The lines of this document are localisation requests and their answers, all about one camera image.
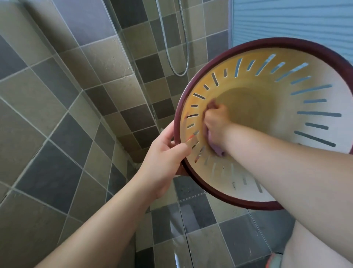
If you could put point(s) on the person's left hand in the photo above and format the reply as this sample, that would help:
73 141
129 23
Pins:
162 163

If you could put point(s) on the person's right hand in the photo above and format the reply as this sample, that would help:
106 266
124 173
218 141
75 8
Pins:
216 124

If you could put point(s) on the person's left thumb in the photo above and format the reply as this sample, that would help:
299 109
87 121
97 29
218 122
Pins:
183 146

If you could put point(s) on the purple cleaning cloth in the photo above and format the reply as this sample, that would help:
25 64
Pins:
213 145

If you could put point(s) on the beige slotted basket maroon rim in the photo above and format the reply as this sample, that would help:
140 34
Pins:
275 110

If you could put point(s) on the person's right forearm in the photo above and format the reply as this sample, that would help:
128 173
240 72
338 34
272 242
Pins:
292 171

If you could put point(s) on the person's left forearm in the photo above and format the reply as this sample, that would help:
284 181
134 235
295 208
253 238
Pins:
96 229

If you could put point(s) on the glass shower partition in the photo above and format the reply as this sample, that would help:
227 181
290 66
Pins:
143 110

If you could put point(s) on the person's slipper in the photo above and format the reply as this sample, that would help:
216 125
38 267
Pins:
273 261

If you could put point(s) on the window blind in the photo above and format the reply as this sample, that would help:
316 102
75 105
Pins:
292 22

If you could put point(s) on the person's leg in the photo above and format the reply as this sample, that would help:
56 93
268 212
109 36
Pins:
317 245

